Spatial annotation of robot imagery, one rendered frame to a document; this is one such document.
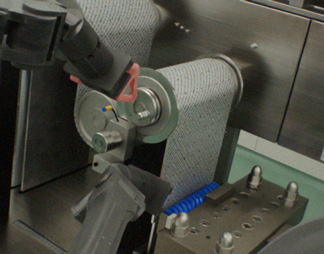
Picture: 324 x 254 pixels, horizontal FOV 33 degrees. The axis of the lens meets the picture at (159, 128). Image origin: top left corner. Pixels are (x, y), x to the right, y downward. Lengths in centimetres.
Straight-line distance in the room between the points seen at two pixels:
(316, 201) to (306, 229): 349
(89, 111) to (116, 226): 45
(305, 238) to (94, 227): 51
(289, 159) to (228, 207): 274
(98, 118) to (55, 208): 30
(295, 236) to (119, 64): 64
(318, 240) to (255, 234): 93
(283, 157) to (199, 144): 281
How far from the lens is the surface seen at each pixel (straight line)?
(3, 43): 75
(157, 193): 102
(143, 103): 103
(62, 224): 129
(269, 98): 129
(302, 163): 391
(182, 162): 112
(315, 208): 362
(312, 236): 22
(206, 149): 120
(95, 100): 114
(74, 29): 77
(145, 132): 106
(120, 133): 106
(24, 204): 135
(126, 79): 84
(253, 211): 122
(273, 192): 133
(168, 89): 101
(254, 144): 402
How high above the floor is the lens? 162
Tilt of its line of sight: 23 degrees down
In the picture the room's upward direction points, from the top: 11 degrees clockwise
